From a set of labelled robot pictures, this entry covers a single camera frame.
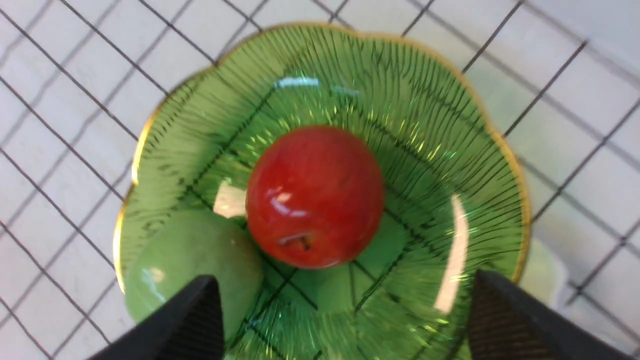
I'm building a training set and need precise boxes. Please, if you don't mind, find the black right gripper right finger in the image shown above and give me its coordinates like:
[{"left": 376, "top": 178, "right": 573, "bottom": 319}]
[{"left": 467, "top": 269, "right": 629, "bottom": 360}]

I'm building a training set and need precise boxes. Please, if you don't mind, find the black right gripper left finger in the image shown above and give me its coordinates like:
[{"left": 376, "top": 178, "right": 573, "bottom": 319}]
[{"left": 91, "top": 275, "right": 226, "bottom": 360}]

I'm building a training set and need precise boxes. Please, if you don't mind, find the red apple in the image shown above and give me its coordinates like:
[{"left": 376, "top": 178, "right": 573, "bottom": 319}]
[{"left": 246, "top": 125, "right": 386, "bottom": 269}]

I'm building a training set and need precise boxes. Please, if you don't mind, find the green apple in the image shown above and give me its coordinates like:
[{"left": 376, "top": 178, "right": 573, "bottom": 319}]
[{"left": 124, "top": 209, "right": 265, "bottom": 343}]

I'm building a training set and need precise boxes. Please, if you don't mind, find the white grid tablecloth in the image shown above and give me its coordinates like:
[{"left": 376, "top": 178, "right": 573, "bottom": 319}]
[{"left": 0, "top": 0, "right": 639, "bottom": 360}]

